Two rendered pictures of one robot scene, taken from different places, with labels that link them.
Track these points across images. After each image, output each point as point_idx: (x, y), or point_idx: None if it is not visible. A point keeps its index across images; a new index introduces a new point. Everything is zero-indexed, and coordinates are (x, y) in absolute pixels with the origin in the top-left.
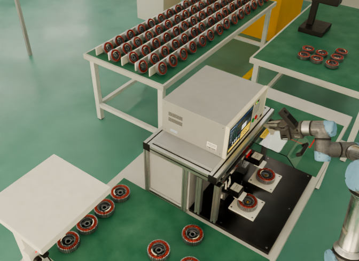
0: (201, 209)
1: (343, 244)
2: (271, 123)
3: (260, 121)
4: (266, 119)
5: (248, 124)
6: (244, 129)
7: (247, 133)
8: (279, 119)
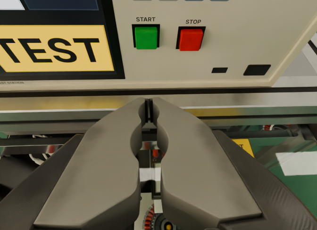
0: (13, 155)
1: None
2: (161, 135)
3: (233, 94)
4: (278, 110)
5: (77, 32)
6: (35, 38)
7: (110, 89)
8: (272, 180)
